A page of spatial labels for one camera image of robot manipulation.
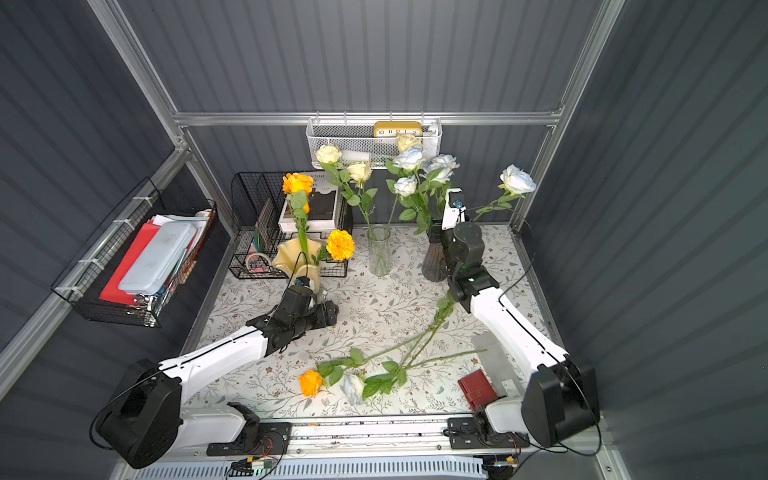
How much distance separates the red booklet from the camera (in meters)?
0.79

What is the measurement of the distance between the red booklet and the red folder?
33.4 inches

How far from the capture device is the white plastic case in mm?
669
